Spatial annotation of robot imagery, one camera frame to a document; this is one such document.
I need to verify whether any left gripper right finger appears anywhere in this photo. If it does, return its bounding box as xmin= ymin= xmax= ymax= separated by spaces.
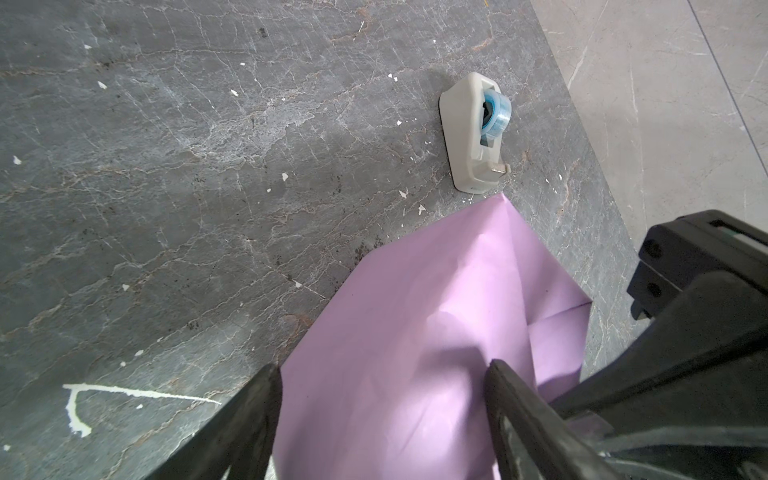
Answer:
xmin=484 ymin=359 xmax=623 ymax=479

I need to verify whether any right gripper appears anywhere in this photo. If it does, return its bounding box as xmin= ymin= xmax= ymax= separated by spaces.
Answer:
xmin=553 ymin=210 xmax=767 ymax=479

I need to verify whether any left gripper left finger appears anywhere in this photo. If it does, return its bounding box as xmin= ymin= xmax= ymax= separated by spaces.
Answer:
xmin=147 ymin=364 xmax=282 ymax=479

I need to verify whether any pink wrapping paper sheet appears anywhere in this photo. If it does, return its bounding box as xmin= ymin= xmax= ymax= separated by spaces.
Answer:
xmin=273 ymin=195 xmax=591 ymax=479

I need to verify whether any grey tape dispenser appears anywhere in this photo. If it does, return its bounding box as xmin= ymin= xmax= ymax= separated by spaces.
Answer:
xmin=438 ymin=72 xmax=512 ymax=195

